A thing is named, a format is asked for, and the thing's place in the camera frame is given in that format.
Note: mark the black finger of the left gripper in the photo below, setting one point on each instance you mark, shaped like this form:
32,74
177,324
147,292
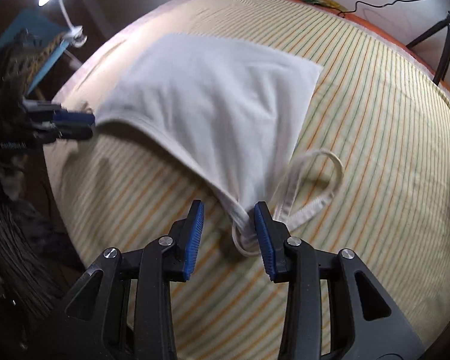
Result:
50,134

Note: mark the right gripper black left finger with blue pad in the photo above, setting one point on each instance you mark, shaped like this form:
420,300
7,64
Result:
120,307

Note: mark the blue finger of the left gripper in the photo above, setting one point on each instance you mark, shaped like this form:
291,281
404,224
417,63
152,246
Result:
43,111

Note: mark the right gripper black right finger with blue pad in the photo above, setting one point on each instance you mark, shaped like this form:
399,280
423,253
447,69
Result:
336,308

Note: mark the white camisole top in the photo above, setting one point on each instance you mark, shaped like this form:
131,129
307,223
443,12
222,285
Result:
231,111

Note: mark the leopard print cloth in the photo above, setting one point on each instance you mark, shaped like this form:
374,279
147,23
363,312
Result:
26,56

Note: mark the blue chair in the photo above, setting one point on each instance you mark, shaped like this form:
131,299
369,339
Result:
40,26

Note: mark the yellow striped bed cover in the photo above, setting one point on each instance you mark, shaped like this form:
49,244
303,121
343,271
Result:
374,107

